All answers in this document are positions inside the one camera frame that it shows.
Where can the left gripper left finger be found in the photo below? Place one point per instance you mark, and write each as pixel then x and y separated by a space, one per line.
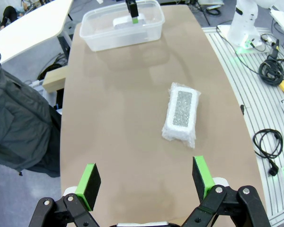
pixel 90 186

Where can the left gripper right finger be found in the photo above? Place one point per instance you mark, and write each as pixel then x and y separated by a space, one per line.
pixel 203 177

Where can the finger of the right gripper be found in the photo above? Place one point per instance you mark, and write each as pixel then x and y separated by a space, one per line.
pixel 133 10

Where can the unwrapped white digital clock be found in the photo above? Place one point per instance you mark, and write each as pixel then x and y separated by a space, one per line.
pixel 120 22

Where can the bubble-wrapped clock grey display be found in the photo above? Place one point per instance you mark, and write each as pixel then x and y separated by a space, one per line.
pixel 180 111

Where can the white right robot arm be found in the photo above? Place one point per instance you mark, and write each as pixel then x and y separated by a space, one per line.
pixel 243 23

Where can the clear plastic container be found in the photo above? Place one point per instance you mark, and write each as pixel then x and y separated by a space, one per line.
pixel 97 40

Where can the person's dark grey jacket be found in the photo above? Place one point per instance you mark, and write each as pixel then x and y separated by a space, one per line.
pixel 19 113

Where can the brown cardboard carton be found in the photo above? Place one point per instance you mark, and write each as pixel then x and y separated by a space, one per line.
pixel 54 79

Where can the white side table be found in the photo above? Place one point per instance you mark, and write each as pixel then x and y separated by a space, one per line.
pixel 26 28

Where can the white power strip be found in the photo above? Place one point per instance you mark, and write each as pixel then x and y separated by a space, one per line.
pixel 35 83

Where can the slotted aluminium base plate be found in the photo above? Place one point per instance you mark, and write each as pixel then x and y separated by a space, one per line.
pixel 239 78

